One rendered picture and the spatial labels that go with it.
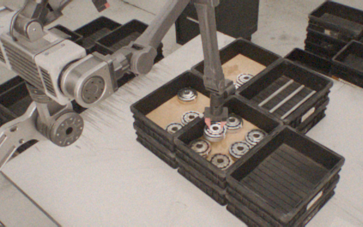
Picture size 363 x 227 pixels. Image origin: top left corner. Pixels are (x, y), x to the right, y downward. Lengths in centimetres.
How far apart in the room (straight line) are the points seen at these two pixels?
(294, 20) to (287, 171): 280
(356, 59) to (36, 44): 228
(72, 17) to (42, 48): 338
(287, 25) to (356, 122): 222
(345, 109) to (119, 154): 119
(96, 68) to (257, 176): 87
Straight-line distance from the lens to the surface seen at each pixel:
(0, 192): 319
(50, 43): 146
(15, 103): 301
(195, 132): 198
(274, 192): 183
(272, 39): 422
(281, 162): 194
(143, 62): 144
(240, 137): 202
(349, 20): 364
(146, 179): 205
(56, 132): 167
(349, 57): 322
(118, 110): 241
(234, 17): 369
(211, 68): 176
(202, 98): 223
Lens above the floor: 227
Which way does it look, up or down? 42 degrees down
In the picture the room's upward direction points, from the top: 4 degrees counter-clockwise
